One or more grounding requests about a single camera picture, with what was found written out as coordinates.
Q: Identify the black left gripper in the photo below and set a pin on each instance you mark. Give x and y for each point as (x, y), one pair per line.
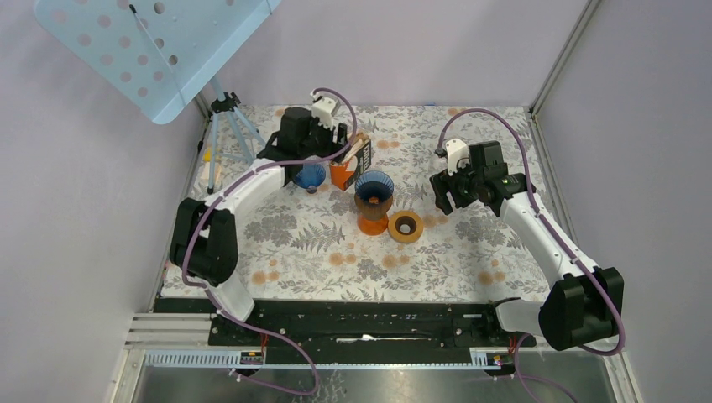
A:
(332, 147)

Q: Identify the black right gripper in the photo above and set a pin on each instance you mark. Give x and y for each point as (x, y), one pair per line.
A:
(443, 183)

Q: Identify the orange coffee filter box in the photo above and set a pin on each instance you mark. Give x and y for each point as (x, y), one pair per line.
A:
(356, 161)

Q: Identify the blue glass dripper cone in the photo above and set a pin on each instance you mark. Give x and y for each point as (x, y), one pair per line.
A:
(374, 183)

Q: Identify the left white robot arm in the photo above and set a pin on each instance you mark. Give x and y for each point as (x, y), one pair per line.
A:
(205, 236)

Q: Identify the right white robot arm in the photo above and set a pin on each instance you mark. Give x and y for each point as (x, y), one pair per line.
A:
(585, 301)

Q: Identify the blue dripper on left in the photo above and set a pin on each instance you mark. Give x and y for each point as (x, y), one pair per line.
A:
(310, 177)

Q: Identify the orange glass carafe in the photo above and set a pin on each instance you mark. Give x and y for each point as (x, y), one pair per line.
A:
(373, 226)

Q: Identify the light blue music stand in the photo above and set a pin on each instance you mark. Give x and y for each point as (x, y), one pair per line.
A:
(161, 54)

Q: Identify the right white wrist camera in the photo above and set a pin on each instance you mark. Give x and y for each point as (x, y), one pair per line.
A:
(456, 152)

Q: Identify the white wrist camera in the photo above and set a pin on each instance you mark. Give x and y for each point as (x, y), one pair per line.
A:
(456, 152)
(324, 109)

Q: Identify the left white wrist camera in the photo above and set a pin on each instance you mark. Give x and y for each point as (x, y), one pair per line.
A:
(324, 109)

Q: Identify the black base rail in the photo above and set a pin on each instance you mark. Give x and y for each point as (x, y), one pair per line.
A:
(358, 332)

